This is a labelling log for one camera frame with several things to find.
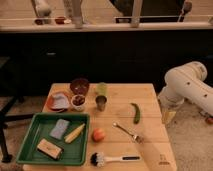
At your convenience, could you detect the purple bowl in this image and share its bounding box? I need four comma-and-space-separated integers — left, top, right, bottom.
70, 78, 89, 95

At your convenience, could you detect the white dish brush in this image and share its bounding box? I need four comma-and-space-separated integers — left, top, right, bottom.
90, 152, 140, 167

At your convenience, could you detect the red tomato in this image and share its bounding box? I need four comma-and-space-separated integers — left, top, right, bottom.
92, 128, 106, 142

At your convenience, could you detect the yellow corn cob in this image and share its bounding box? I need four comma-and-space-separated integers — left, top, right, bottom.
64, 124, 85, 143

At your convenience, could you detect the green chili pepper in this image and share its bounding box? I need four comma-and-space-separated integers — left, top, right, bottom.
131, 103, 141, 124

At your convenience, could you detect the black chair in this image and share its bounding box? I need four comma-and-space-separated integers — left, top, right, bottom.
0, 57, 33, 163

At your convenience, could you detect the green plastic cup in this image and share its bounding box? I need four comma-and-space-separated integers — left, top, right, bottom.
96, 82, 107, 96

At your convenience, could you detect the blue sponge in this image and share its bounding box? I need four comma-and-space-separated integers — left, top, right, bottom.
50, 119, 69, 140

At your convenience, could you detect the grey cloth on plate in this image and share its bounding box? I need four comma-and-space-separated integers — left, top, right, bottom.
52, 93, 69, 109

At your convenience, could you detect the silver fork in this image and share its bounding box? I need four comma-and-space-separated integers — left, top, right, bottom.
113, 122, 143, 144

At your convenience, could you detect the white bowl with food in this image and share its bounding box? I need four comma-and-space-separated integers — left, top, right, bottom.
71, 95, 85, 111

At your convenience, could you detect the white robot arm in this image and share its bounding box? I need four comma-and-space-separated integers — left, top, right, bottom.
158, 61, 213, 124

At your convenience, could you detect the wooden block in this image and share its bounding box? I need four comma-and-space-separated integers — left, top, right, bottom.
37, 139, 63, 160

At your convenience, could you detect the orange plate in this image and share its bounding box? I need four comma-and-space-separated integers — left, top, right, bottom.
46, 92, 70, 112

